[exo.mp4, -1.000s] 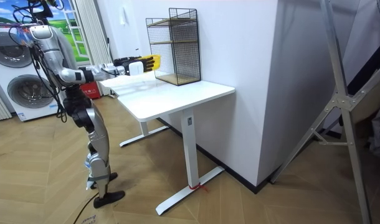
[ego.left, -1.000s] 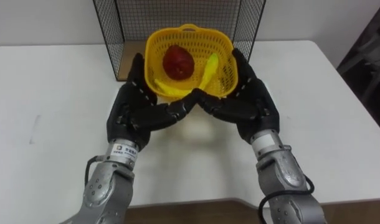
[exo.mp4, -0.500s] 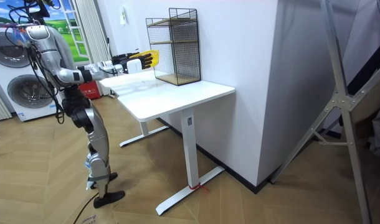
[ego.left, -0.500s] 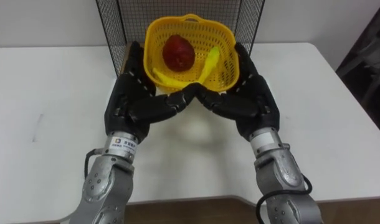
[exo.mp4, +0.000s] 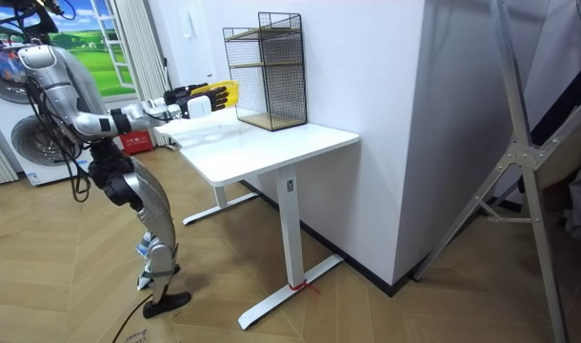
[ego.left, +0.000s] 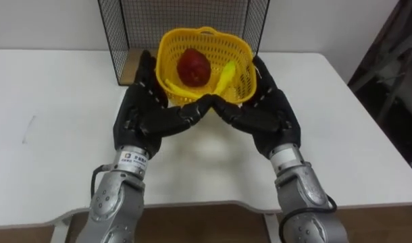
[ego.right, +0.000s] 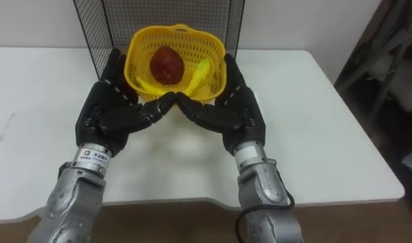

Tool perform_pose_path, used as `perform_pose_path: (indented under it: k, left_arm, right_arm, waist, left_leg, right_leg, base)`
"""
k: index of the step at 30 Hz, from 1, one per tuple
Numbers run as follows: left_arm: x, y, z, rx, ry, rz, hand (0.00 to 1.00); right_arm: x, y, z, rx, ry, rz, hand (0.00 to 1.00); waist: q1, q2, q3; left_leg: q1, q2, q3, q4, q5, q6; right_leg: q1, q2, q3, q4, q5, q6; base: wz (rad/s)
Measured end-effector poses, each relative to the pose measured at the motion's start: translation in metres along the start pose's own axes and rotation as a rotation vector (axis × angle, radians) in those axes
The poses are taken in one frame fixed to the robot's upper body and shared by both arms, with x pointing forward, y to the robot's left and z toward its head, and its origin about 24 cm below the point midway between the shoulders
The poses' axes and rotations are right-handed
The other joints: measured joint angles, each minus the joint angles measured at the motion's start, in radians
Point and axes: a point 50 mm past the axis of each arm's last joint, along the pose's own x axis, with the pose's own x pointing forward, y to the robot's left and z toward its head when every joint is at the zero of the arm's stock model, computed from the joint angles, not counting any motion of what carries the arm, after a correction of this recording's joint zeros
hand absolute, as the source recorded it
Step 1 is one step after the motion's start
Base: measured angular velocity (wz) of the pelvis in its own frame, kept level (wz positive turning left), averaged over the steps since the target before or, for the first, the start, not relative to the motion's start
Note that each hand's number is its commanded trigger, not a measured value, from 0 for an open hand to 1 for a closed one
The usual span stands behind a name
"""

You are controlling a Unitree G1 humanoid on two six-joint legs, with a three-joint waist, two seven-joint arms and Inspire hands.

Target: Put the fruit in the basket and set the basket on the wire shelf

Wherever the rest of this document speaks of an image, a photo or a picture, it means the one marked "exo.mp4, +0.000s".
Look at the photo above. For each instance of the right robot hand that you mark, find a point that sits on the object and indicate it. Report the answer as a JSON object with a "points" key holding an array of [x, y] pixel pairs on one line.
{"points": [[200, 106]]}

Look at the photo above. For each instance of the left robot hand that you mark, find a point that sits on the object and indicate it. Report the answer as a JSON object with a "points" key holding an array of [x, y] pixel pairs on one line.
{"points": [[178, 93]]}

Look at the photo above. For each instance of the yellow plastic basket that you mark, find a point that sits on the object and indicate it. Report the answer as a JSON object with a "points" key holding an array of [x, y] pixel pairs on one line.
{"points": [[226, 88]]}

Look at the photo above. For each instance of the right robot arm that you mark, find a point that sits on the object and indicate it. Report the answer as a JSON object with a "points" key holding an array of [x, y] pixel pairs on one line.
{"points": [[62, 93]]}

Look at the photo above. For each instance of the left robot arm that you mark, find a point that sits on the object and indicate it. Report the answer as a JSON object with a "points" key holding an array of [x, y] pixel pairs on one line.
{"points": [[152, 104]]}

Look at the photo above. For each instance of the red box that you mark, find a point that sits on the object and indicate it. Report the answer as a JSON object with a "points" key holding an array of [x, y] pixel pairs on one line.
{"points": [[137, 142]]}

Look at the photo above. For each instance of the white desk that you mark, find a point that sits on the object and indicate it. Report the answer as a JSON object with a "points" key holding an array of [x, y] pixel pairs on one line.
{"points": [[252, 147]]}

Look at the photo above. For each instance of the robot body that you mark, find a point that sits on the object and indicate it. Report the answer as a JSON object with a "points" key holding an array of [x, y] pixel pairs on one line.
{"points": [[78, 90]]}

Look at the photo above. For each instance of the robot legs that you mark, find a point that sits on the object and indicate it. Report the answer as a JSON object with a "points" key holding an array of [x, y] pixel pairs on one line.
{"points": [[154, 209]]}

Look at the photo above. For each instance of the white washing machine tower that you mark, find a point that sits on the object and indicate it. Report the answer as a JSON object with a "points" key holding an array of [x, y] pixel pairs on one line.
{"points": [[19, 143]]}

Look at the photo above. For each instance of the landscape window wall poster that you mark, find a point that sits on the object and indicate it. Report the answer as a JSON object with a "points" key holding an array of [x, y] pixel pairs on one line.
{"points": [[95, 52]]}

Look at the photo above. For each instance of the silver metal frame stand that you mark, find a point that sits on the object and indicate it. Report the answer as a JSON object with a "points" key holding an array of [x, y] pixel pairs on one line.
{"points": [[526, 157]]}

